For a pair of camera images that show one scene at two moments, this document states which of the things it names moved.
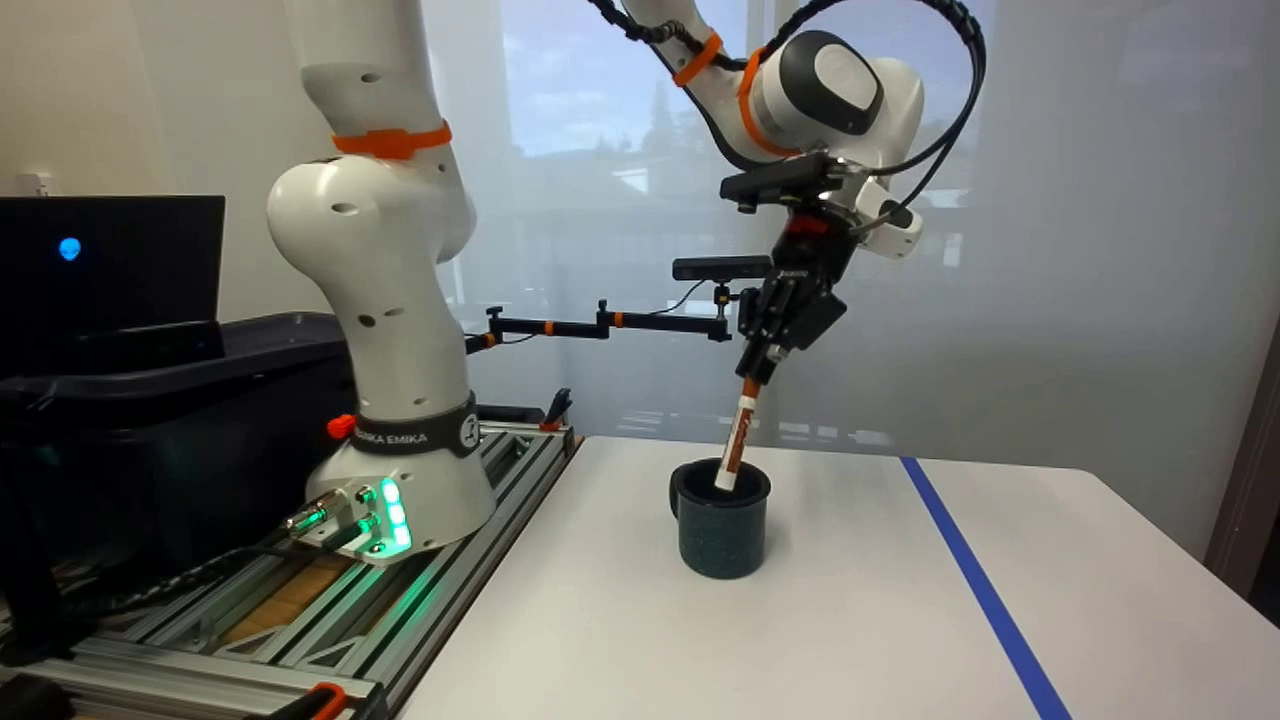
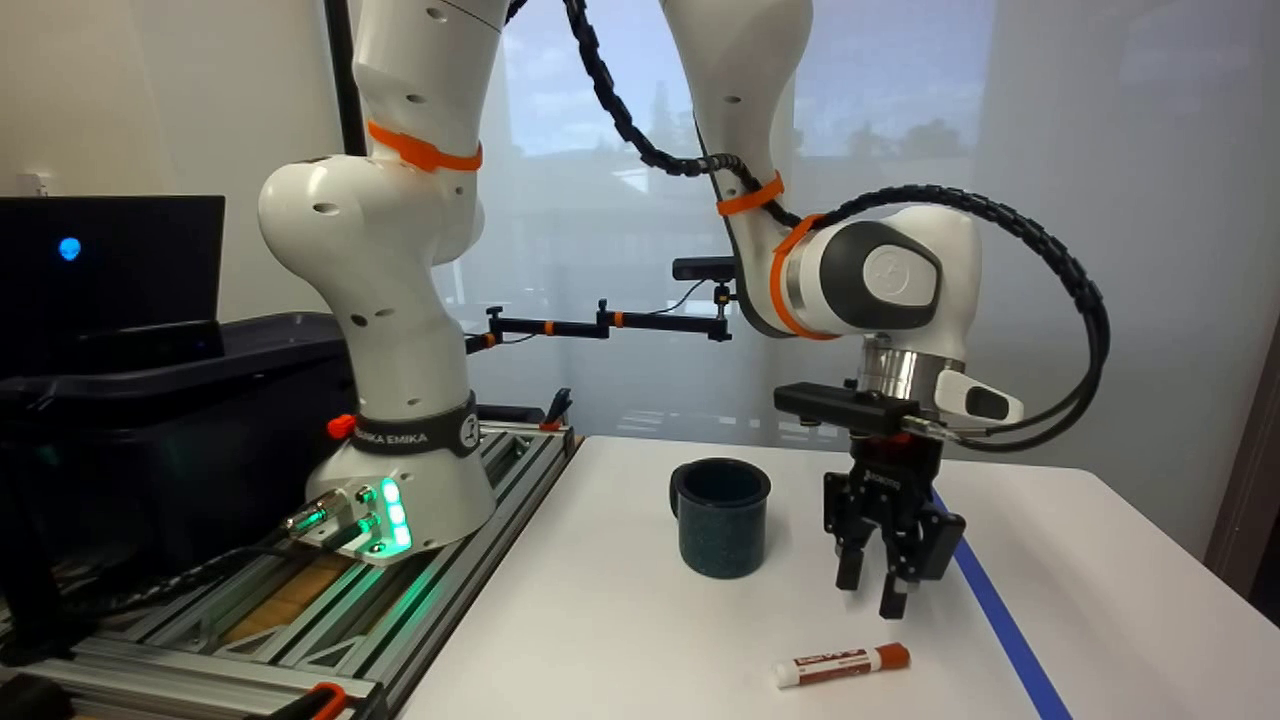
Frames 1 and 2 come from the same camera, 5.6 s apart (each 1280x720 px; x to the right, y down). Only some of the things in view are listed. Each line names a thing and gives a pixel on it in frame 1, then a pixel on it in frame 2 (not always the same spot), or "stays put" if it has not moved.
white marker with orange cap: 747,415 to 837,660
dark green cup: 718,528 stays put
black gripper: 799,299 to 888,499
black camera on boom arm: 693,268 stays put
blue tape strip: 986,598 stays put
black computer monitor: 92,282 stays put
